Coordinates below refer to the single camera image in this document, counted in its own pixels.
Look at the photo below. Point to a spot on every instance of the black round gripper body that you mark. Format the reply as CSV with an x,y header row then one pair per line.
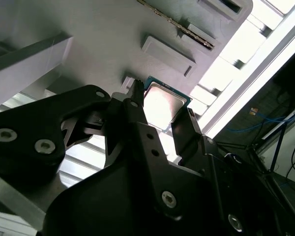
x,y
100,204

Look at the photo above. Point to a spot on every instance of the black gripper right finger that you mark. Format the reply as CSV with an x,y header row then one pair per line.
x,y
186,137

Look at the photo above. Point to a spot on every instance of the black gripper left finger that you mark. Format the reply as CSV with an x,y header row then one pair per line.
x,y
27,127

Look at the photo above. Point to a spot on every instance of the silver topped CPU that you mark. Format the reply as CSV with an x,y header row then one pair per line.
x,y
162,105

